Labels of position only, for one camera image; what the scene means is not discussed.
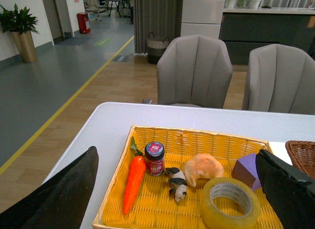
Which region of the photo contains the potted plant gold vase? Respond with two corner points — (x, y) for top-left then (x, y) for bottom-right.
(0, 4), (39, 63)

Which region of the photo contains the toy bread croissant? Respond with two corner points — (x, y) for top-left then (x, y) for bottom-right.
(184, 154), (224, 187)

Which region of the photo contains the orange toy carrot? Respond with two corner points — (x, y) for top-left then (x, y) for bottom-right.
(123, 137), (146, 215)

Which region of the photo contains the yellow woven basket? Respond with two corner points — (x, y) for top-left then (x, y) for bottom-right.
(92, 125), (269, 229)

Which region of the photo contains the toy panda figurine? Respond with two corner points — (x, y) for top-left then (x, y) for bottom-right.
(164, 167), (187, 202)

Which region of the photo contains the brown wicker basket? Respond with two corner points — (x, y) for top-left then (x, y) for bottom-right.
(285, 140), (315, 178)

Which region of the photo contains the small red-label jar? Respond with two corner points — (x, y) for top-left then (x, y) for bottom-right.
(145, 141), (165, 176)

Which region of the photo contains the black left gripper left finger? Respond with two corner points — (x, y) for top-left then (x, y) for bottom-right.
(0, 146), (99, 229)

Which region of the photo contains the purple foam block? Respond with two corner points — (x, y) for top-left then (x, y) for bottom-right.
(231, 153), (261, 191)

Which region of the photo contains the dark grey counter cabinet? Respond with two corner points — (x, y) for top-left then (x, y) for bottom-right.
(219, 12), (315, 65)

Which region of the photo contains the grey curtain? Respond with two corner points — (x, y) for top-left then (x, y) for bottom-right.
(133, 0), (183, 54)

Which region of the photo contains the red box on floor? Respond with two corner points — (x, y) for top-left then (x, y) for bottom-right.
(77, 12), (91, 34)

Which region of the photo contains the grey armchair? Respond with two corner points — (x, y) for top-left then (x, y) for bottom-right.
(242, 44), (315, 115)
(157, 35), (233, 108)

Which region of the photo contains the right grey armchair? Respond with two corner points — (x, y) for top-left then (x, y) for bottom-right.
(242, 44), (315, 115)

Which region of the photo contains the white potted plant left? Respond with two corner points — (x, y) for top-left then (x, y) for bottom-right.
(224, 0), (237, 8)

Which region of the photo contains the striped woven laundry basket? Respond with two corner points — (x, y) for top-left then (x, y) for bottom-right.
(147, 32), (170, 64)

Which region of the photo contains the left grey armchair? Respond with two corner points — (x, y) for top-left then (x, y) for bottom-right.
(157, 35), (233, 108)

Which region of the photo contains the clear packing tape roll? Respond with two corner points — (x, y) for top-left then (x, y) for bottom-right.
(200, 177), (260, 229)

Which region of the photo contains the white potted plant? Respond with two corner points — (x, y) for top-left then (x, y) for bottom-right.
(243, 0), (265, 10)
(224, 0), (237, 8)

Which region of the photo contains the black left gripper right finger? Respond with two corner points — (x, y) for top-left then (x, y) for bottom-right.
(255, 149), (315, 229)

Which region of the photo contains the white potted plant right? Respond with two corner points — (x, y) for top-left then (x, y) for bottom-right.
(243, 0), (265, 10)

